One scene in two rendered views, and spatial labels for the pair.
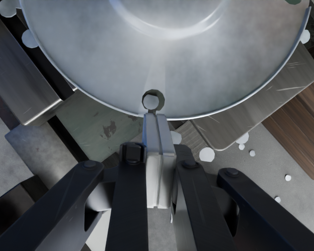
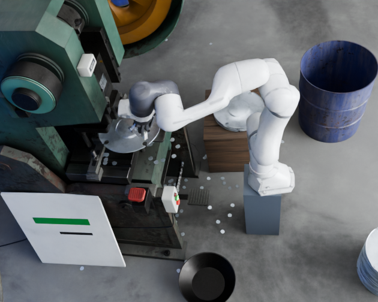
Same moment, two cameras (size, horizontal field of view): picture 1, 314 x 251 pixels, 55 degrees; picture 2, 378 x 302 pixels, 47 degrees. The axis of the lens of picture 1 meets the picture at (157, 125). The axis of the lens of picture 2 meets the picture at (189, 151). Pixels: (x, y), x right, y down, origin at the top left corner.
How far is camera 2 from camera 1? 1.70 m
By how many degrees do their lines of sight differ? 33
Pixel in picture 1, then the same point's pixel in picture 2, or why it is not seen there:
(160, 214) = (225, 247)
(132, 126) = (151, 166)
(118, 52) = (132, 142)
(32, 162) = not seen: hidden behind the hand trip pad
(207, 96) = (152, 135)
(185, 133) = (192, 196)
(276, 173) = not seen: hidden behind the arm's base
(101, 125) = (144, 171)
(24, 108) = (124, 174)
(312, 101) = (214, 136)
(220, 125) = (159, 137)
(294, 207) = not seen: hidden behind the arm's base
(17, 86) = (119, 172)
